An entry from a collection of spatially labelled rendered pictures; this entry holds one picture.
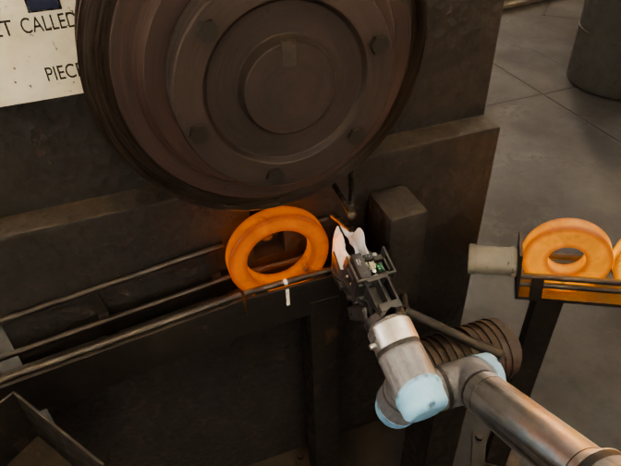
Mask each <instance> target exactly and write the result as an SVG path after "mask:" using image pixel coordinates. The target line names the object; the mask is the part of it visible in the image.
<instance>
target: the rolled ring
mask: <svg viewBox="0 0 621 466"><path fill-rule="evenodd" d="M280 231H295V232H298V233H300V234H302V235H304V236H305V237H306V238H307V247H306V250H305V252H304V253H303V255H302V257H301V258H300V259H299V260H298V261H297V262H296V263H295V264H294V265H293V266H291V267H290V268H288V269H286V270H285V271H282V272H279V273H275V274H260V273H257V272H254V271H253V270H251V269H250V268H249V267H248V265H247V261H248V257H249V254H250V251H251V250H252V248H253V247H254V246H255V245H256V244H257V243H258V242H259V241H260V240H261V239H263V238H265V237H267V236H269V235H271V234H273V233H276V232H280ZM328 249H329V243H328V238H327V235H326V233H325V231H324V229H323V227H322V225H321V224H320V222H319V221H318V219H317V218H316V217H315V216H314V215H312V214H311V213H309V212H308V211H306V210H303V209H301V208H298V207H294V206H278V207H274V208H269V209H265V210H262V211H259V212H258V213H256V214H254V215H252V216H250V217H249V218H247V219H246V220H245V221H244V222H242V223H241V224H240V225H239V226H238V227H237V229H236V230H235V231H234V233H233V234H232V236H231V237H230V239H229V241H228V243H227V246H226V250H225V262H226V266H227V269H228V271H229V274H230V276H231V278H232V280H233V282H234V283H235V284H236V286H237V287H238V288H240V289H241V290H244V289H248V288H254V287H258V286H261V285H265V284H268V283H272V282H275V281H278V280H282V279H285V278H289V277H292V276H299V275H302V274H306V273H309V272H312V271H316V270H320V269H322V268H323V265H324V263H325V261H326V258H327V255H328Z"/></svg>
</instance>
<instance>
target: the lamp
mask: <svg viewBox="0 0 621 466"><path fill-rule="evenodd" d="M27 3H28V6H29V9H30V11H35V10H42V9H49V8H57V7H59V4H58V2H57V0H27Z"/></svg>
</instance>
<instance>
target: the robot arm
mask: <svg viewBox="0 0 621 466"><path fill-rule="evenodd" d="M345 242H346V243H347V246H348V248H349V249H350V250H351V251H352V252H353V254H352V255H351V256H350V255H349V254H348V253H347V251H346V244H345ZM385 255H386V257H387V259H388V261H389V263H390V264H391V268H389V266H388V263H387V261H386V260H385V258H384V257H385ZM382 260H384V263H385V265H386V267H387V269H388V271H385V269H384V266H383V263H382ZM332 275H333V278H334V281H335V283H336V284H337V285H338V288H339V290H344V292H345V294H346V295H347V300H351V301H352V302H353V304H352V306H349V307H347V311H348V315H349V319H350V320H354V321H357V322H359V321H361V322H365V323H364V327H365V329H366V331H367V334H368V338H369V341H370V342H371V344H370V346H369V348H370V350H374V352H375V355H376V358H377V360H378V363H379V364H380V366H381V368H382V371H383V373H384V377H385V379H384V382H383V384H382V386H381V387H380V388H379V390H378V392H377V395H376V401H375V410H376V414H377V415H378V417H379V419H380V420H381V421H382V422H383V423H384V424H385V425H387V426H389V427H391V428H395V429H401V428H405V427H407V426H409V425H411V424H413V423H416V422H420V421H423V420H425V419H428V418H430V417H432V416H433V415H435V414H437V413H439V412H441V411H447V410H450V409H453V408H456V407H459V406H465V407H466V408H467V409H468V410H469V411H470V412H471V413H472V414H474V415H475V416H476V417H477V418H478V419H479V420H480V421H481V422H483V423H484V424H485V425H486V426H487V427H488V428H489V429H491V430H492V431H493V432H494V433H495V434H496V435H497V436H498V437H500V438H501V439H502V440H503V441H504V442H505V443H506V444H507V445H509V446H510V447H511V448H512V449H513V450H514V451H515V452H517V454H518V455H519V456H520V457H521V458H522V459H523V460H525V461H526V462H527V463H528V464H529V465H530V466H621V452H620V451H619V450H616V449H614V448H600V447H598V446H597V445H596V444H594V443H593V442H591V441H590V440H589V439H588V438H587V437H585V436H584V435H582V434H581V433H579V432H578V431H576V430H575V429H573V428H572V427H571V426H569V425H568V424H566V423H564V422H563V421H562V420H560V419H559V418H557V417H556V416H555V415H553V414H552V413H550V412H549V411H548V410H546V409H545V408H544V407H542V406H541V405H540V404H538V403H537V402H535V401H534V400H532V399H531V398H529V397H528V396H526V395H525V394H524V393H522V392H521V391H519V390H518V389H516V388H515V387H514V386H512V385H510V384H509V383H507V382H506V378H505V371H504V368H503V366H502V364H501V363H500V362H498V360H497V358H496V357H495V356H493V355H492V354H491V353H487V352H484V353H480V354H476V355H475V354H471V355H468V356H466V357H464V358H462V359H458V360H455V361H451V362H446V363H442V364H439V365H435V366H433V365H432V362H431V360H430V358H429V356H428V354H427V352H426V350H425V348H424V347H423V345H422V343H421V341H420V337H419V335H418V333H417V331H416V329H415V327H414V325H413V324H412V322H411V320H410V318H409V317H408V316H407V314H406V312H405V310H404V308H403V307H402V306H403V305H402V303H401V301H400V299H399V298H398V296H397V294H396V291H395V289H394V287H393V284H392V283H393V281H394V278H395V276H396V269H395V267H394V265H393V263H392V261H391V259H390V257H389V255H388V253H387V251H386V249H385V247H384V246H383V247H382V250H381V253H380V254H379V255H378V253H377V252H371V251H369V250H368V248H367V247H366V245H365V237H364V233H363V231H362V229H361V228H357V230H356V231H355V232H354V233H353V232H351V233H350V232H348V231H347V230H346V229H344V228H343V227H342V226H339V227H336V229H335V233H334V238H333V251H332Z"/></svg>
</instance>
